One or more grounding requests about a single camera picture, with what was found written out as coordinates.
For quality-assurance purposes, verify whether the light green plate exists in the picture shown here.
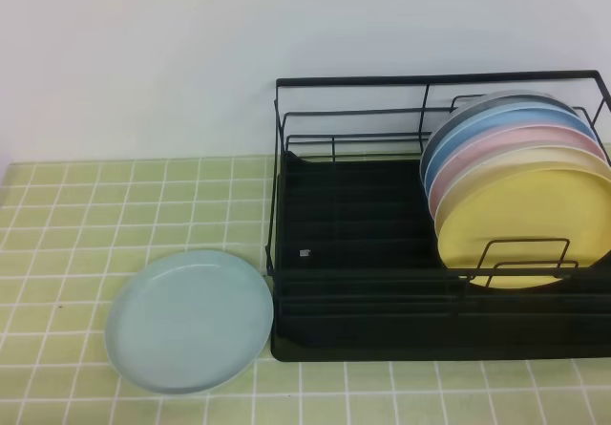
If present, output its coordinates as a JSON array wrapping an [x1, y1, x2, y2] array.
[[104, 250, 274, 395]]

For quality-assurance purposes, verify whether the black wire dish rack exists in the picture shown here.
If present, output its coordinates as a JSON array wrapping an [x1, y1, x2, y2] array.
[[266, 70, 610, 290]]

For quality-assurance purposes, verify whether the blue plate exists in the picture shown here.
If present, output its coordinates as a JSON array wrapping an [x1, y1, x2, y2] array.
[[421, 106, 596, 194]]

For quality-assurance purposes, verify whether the bright yellow plate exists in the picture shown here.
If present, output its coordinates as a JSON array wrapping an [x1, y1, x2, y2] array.
[[437, 168, 610, 269]]

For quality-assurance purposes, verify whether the grey plate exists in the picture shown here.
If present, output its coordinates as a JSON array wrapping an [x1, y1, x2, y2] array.
[[419, 90, 577, 181]]

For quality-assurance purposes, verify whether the black drip tray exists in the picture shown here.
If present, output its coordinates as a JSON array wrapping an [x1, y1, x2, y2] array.
[[267, 152, 610, 362]]

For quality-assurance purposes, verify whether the pale yellow plate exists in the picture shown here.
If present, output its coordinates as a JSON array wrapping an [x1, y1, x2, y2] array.
[[430, 143, 610, 234]]

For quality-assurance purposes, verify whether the pink plate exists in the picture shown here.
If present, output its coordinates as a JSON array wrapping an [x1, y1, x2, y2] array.
[[429, 122, 605, 217]]

